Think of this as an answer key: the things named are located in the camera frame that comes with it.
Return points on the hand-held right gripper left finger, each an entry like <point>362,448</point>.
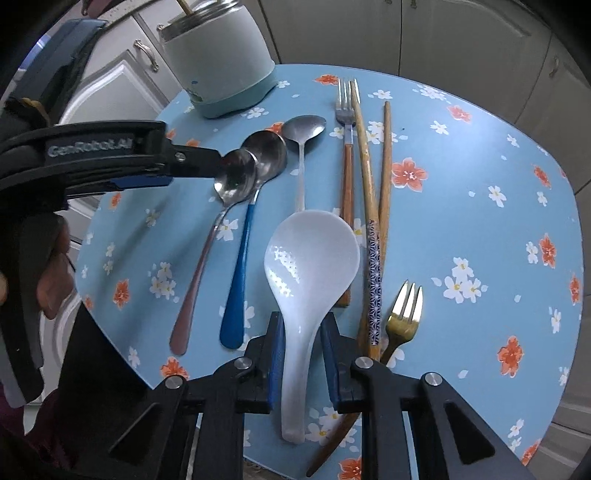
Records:
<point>276,355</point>

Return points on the person's left hand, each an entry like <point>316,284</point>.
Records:
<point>51,286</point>

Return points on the blue floral table cover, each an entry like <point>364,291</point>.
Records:
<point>461,221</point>

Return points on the white plastic rice spoon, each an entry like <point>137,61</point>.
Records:
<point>309,263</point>

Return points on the patterned wooden chopstick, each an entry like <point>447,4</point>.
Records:
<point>367,184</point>

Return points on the plain brown wooden chopstick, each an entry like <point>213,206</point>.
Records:
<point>385,184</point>

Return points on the white cabinet door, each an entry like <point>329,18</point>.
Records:
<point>332,27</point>
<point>565,106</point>
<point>106,87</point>
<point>471,41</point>

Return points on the pale green utensil holder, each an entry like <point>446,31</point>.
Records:
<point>221,60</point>

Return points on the silver metal spoon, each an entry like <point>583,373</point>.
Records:
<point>302,129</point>

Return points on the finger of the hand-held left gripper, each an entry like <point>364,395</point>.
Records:
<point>194,157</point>
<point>138,181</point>

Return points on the small gold fork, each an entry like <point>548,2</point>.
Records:
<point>401,318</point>

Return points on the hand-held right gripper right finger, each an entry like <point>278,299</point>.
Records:
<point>330,364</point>

